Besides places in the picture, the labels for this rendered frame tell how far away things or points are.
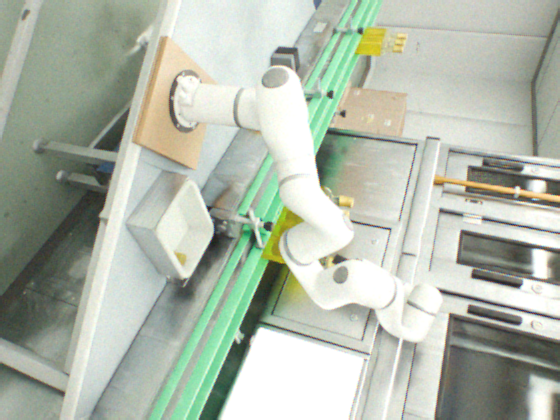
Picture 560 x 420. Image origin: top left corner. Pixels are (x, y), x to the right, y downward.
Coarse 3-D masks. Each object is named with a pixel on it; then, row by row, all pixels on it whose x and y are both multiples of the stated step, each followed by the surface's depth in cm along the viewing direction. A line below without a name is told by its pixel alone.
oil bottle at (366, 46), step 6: (360, 42) 187; (366, 42) 187; (372, 42) 186; (378, 42) 185; (384, 42) 185; (360, 48) 188; (366, 48) 187; (372, 48) 186; (378, 48) 185; (384, 48) 184; (390, 48) 185; (396, 48) 184; (402, 48) 183; (366, 54) 190; (372, 54) 188; (378, 54) 187; (384, 54) 187
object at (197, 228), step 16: (192, 192) 103; (176, 208) 108; (192, 208) 109; (160, 224) 91; (176, 224) 110; (192, 224) 115; (208, 224) 113; (160, 240) 93; (176, 240) 111; (192, 240) 114; (208, 240) 114; (192, 256) 110; (192, 272) 108
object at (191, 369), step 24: (240, 240) 122; (264, 240) 121; (240, 264) 117; (216, 288) 113; (240, 288) 112; (216, 312) 109; (192, 336) 105; (216, 336) 104; (192, 360) 101; (168, 384) 97; (192, 384) 97; (168, 408) 94
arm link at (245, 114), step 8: (248, 88) 95; (240, 96) 93; (248, 96) 93; (240, 104) 93; (248, 104) 93; (256, 104) 94; (304, 104) 90; (240, 112) 93; (248, 112) 93; (256, 112) 93; (240, 120) 95; (248, 120) 94; (256, 120) 94; (248, 128) 97; (256, 128) 95
